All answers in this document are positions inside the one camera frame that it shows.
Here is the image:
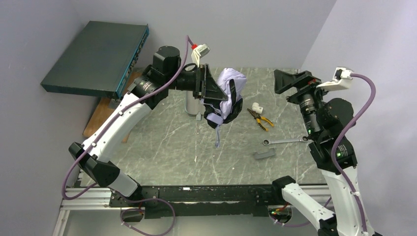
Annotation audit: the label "dark network switch box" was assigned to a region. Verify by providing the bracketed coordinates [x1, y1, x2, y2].
[40, 21, 149, 100]

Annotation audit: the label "silver ratchet wrench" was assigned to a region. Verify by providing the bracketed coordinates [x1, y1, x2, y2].
[262, 136, 308, 146]

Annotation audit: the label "lilac umbrella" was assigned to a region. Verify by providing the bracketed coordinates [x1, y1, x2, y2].
[202, 68, 247, 148]

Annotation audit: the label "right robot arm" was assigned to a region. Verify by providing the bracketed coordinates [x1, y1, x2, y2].
[271, 67, 376, 236]

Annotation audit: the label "yellow handled pliers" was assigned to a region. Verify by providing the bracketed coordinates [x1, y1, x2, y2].
[247, 108, 274, 131]

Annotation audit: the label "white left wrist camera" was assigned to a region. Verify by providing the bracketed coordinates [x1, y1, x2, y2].
[191, 44, 210, 66]

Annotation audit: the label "grey plastic bracket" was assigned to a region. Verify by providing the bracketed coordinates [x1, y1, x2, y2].
[253, 148, 276, 160]

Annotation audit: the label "grey metal stand plate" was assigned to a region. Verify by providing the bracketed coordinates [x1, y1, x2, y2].
[108, 99, 120, 110]

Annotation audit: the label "wooden board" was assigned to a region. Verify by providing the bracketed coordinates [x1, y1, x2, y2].
[83, 67, 143, 143]

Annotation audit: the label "white pipe elbow fitting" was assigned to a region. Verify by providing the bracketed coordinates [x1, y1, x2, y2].
[251, 102, 264, 115]

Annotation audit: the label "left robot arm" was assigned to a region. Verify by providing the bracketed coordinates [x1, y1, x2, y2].
[69, 44, 228, 201]

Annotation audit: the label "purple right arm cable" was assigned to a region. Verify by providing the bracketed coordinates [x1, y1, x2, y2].
[269, 73, 377, 236]

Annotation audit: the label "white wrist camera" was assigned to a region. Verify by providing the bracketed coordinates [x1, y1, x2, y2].
[317, 67, 353, 92]
[191, 44, 210, 66]

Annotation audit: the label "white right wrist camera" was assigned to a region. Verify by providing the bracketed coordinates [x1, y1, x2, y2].
[317, 67, 353, 92]

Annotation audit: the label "aluminium frame rail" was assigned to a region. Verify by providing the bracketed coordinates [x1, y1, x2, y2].
[53, 188, 112, 236]

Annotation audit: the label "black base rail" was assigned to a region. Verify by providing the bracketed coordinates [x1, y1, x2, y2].
[109, 184, 293, 222]

